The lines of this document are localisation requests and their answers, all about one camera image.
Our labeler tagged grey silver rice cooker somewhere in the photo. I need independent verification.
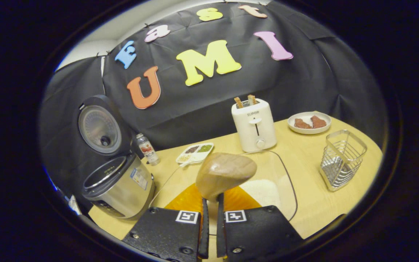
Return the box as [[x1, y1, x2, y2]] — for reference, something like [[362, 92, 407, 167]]
[[73, 95, 156, 220]]

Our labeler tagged white round plate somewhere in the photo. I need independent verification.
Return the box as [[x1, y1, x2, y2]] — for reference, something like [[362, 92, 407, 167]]
[[288, 111, 332, 135]]

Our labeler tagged white rice dish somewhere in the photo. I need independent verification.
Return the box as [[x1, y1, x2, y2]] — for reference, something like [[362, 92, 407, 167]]
[[239, 179, 282, 210]]

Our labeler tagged clear glass container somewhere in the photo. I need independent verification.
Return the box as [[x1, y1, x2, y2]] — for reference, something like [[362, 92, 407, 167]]
[[209, 150, 298, 222]]

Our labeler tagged white power cable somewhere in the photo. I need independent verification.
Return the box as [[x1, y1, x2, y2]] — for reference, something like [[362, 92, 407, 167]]
[[148, 160, 199, 208]]

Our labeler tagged small clear plastic bottle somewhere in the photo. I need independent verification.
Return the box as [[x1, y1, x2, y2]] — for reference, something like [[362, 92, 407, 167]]
[[136, 133, 161, 166]]

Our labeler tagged metal wire chopstick holder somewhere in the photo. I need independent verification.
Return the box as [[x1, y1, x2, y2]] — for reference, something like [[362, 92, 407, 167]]
[[319, 130, 368, 192]]

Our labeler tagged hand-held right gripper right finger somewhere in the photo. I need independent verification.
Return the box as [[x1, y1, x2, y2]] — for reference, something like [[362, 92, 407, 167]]
[[216, 186, 304, 262]]

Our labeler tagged white divided grain tray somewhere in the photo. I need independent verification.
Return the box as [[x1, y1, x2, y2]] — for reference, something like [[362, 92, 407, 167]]
[[176, 142, 214, 164]]

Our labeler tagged white toaster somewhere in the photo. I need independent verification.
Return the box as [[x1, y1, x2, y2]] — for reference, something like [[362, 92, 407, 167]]
[[231, 95, 278, 152]]

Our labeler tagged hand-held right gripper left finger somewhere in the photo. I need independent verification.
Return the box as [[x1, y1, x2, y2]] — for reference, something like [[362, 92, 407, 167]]
[[121, 183, 210, 262]]

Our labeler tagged wooden spoon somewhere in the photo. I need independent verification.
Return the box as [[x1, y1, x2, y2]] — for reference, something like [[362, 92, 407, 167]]
[[195, 152, 258, 237]]

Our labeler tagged black backdrop cloth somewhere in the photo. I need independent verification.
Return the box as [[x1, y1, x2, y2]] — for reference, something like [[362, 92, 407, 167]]
[[39, 0, 388, 190]]

